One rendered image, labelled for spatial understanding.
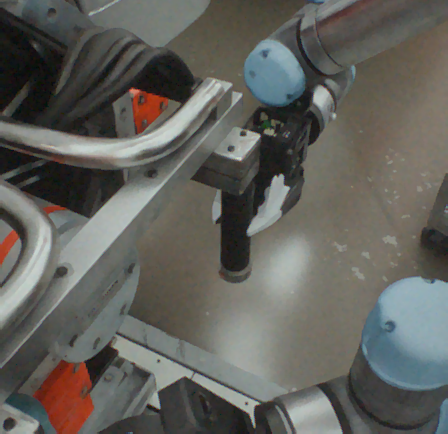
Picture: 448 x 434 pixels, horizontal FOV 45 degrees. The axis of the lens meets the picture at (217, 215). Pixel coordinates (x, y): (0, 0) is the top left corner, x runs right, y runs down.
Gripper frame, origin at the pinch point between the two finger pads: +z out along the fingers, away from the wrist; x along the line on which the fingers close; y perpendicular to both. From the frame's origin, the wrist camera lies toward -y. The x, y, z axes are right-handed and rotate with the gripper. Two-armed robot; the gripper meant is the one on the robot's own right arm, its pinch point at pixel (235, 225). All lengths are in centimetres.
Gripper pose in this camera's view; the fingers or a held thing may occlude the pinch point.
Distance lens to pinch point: 62.9
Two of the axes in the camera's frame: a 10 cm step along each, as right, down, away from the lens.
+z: -4.5, 6.3, -6.3
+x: 8.9, 3.1, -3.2
